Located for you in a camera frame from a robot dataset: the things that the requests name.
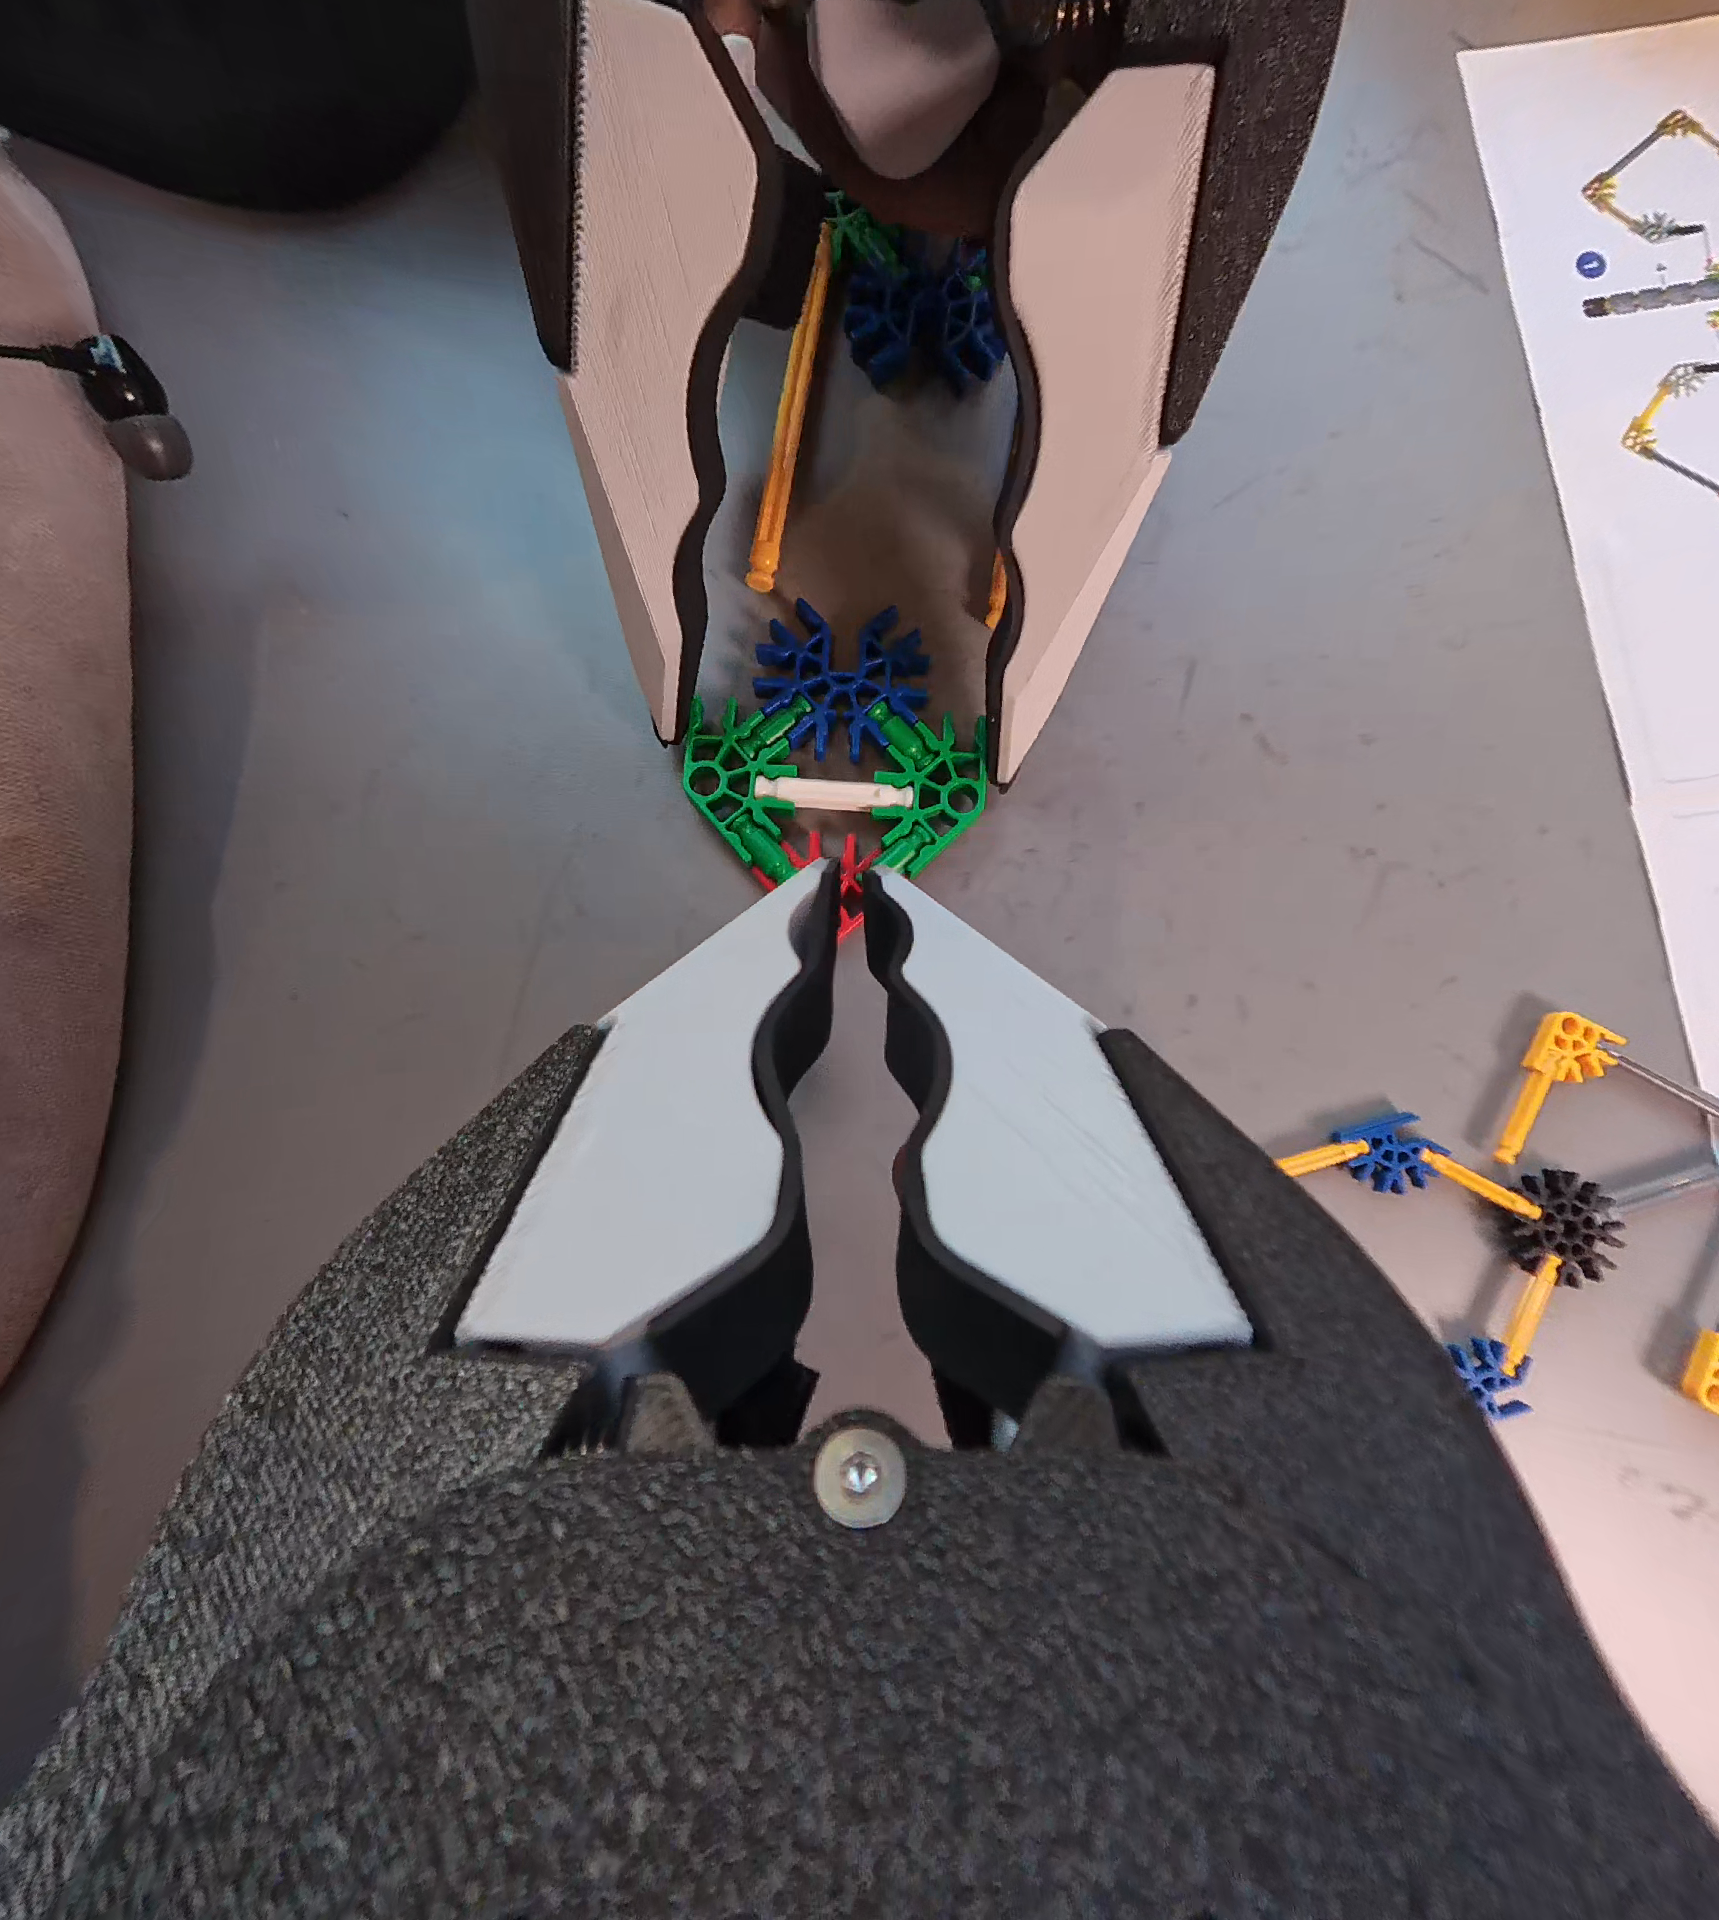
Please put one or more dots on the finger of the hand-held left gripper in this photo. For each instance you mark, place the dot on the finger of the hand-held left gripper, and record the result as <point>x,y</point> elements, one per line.
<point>1099,331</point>
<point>641,300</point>

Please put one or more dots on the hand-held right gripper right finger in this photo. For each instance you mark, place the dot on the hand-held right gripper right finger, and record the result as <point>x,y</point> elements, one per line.
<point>1083,1184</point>

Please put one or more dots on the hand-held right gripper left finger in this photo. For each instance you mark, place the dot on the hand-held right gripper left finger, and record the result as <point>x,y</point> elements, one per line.
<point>619,1184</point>

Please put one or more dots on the connector assembly with yellow rods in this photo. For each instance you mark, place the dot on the connector assembly with yellow rods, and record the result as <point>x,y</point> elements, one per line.
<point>781,451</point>

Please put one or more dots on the red corner connector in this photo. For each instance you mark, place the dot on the red corner connector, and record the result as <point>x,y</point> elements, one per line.
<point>803,860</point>

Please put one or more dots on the blue snowflake connector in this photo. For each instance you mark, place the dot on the blue snowflake connector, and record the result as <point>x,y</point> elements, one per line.
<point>841,692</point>

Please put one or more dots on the short white rod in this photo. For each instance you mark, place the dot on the short white rod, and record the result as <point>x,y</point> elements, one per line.
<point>829,792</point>

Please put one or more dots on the multicolour rod connector toy figure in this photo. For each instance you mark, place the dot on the multicolour rod connector toy figure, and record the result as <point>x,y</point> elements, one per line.
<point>1561,1223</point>

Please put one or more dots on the white instruction sheet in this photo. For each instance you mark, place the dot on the white instruction sheet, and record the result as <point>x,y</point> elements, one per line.
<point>1699,630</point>

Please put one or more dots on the person's beige fleece clothing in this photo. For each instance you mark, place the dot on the person's beige fleece clothing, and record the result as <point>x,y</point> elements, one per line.
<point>4,901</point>

